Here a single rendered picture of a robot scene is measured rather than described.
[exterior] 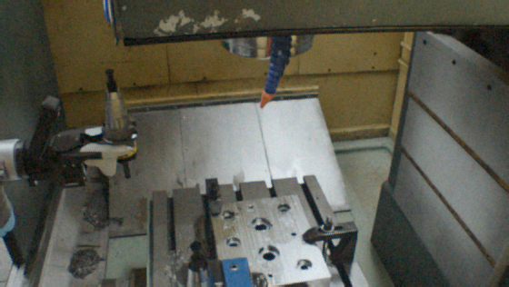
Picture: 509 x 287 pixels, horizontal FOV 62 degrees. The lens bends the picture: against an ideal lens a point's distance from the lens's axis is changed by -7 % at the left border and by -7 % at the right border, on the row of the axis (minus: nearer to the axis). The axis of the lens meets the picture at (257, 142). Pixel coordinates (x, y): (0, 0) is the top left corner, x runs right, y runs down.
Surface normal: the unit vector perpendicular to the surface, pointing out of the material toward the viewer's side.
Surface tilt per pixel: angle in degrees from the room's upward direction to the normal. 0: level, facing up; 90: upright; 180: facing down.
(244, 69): 90
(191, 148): 26
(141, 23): 90
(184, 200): 0
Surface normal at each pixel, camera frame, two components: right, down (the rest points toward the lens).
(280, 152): 0.07, -0.57
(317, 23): 0.17, 0.80
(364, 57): 0.18, 0.51
